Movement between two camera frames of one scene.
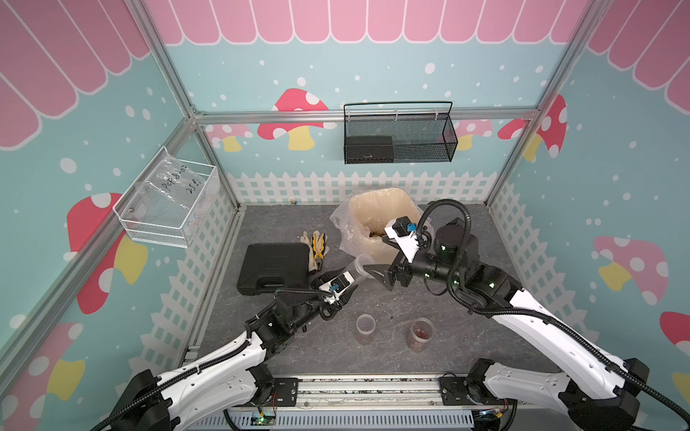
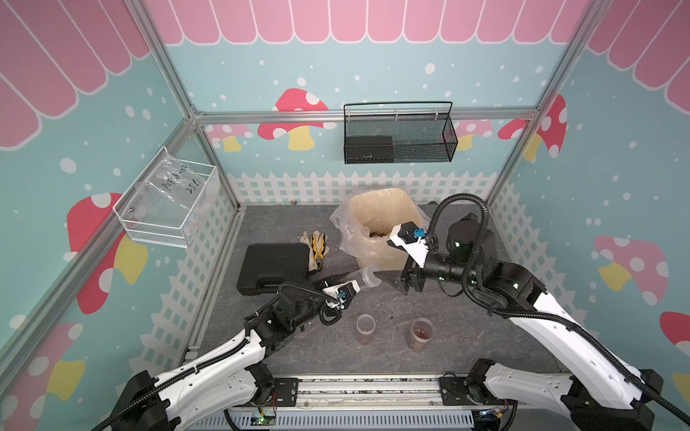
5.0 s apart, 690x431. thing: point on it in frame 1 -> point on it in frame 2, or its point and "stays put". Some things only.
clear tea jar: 420,334 stays put
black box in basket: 369,149 stays put
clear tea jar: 363,259 -> 367,276
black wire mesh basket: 399,138 stays put
